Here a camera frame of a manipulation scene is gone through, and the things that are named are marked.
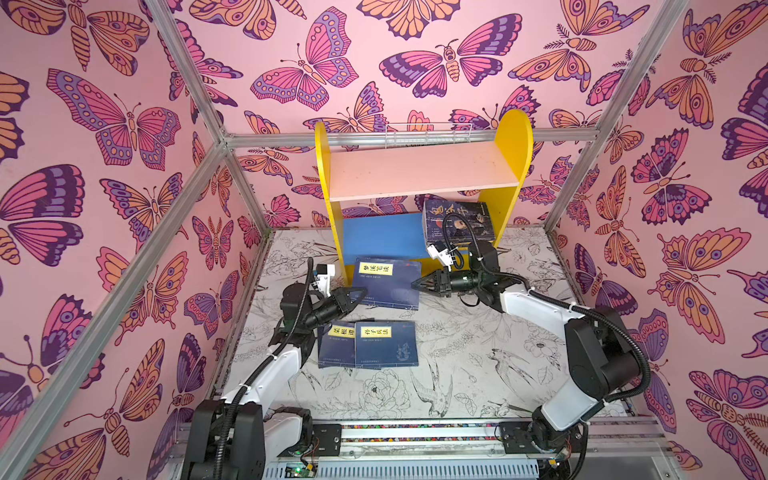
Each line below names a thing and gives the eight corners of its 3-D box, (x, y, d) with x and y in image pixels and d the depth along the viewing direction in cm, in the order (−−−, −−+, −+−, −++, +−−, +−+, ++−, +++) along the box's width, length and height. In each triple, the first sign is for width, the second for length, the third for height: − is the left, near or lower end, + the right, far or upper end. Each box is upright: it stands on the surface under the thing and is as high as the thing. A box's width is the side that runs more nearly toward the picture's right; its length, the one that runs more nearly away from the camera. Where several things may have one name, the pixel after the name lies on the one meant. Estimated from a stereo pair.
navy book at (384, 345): (354, 370, 87) (352, 363, 83) (357, 330, 95) (356, 321, 91) (417, 370, 87) (418, 363, 82) (415, 330, 95) (416, 321, 90)
